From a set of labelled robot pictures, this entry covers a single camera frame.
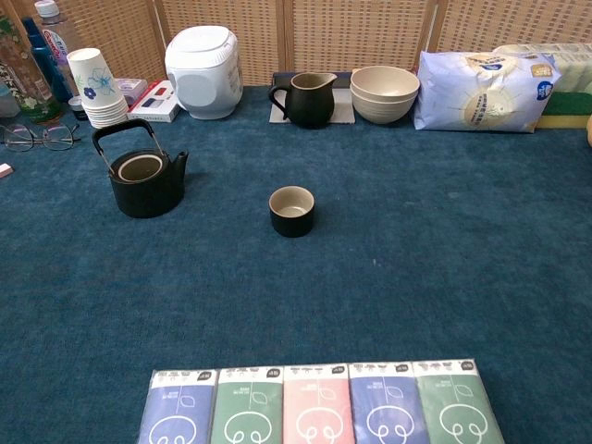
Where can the bamboo folding screen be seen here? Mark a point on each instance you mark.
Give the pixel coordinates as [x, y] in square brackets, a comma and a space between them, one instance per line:
[356, 37]

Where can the black ceramic pitcher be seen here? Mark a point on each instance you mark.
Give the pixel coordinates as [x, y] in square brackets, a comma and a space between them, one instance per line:
[311, 104]

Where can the teal fabric table cover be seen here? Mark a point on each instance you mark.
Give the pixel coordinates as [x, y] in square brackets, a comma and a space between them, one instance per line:
[370, 287]

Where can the clear bottle with red label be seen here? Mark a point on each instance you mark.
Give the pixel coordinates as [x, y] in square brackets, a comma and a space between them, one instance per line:
[57, 32]

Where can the beige ribbed bowl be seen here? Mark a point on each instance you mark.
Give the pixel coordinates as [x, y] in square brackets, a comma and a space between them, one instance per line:
[384, 111]
[385, 82]

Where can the pale blue tissue bag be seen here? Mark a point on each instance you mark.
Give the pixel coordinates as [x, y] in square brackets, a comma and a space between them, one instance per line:
[481, 97]

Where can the blue tissue pack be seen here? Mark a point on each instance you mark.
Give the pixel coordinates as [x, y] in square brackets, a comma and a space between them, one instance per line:
[386, 407]
[178, 411]

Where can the small black jar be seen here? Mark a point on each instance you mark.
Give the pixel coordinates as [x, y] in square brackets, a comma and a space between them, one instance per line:
[77, 108]

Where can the translucent grey container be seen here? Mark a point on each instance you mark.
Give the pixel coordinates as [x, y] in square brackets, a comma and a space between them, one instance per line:
[7, 104]

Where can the tan round object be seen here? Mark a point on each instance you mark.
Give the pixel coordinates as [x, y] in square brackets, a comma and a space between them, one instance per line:
[589, 131]

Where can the white rice cooker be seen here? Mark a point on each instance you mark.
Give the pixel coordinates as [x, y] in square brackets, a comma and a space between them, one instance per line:
[203, 74]

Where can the dark flat box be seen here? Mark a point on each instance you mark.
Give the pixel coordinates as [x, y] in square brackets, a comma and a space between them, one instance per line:
[344, 79]

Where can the pale green towel pack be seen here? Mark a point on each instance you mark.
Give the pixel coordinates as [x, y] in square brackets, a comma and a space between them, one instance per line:
[569, 57]

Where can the red and white box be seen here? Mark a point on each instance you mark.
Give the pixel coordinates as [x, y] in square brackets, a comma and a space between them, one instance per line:
[155, 104]

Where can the black teacup with beige inside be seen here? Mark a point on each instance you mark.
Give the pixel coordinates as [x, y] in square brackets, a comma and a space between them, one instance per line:
[292, 224]

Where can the grey cloth mat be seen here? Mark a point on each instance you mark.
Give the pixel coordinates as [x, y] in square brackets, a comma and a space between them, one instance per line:
[343, 108]

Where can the pink tissue pack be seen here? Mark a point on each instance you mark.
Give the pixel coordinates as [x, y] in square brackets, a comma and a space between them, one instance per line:
[316, 411]

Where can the green tissue pack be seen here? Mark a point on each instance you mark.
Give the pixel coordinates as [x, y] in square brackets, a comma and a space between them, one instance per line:
[455, 407]
[247, 411]

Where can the black rimmed eyeglasses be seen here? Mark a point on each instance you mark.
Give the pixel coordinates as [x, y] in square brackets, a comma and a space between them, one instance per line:
[37, 138]

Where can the small white pink box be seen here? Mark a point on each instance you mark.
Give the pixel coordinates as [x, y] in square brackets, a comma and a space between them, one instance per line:
[131, 88]

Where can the green and yellow sponge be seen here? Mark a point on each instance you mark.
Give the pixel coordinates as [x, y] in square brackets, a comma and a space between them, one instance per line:
[566, 111]

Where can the pink eraser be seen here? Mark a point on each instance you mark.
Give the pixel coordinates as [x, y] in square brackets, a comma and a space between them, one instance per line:
[5, 170]

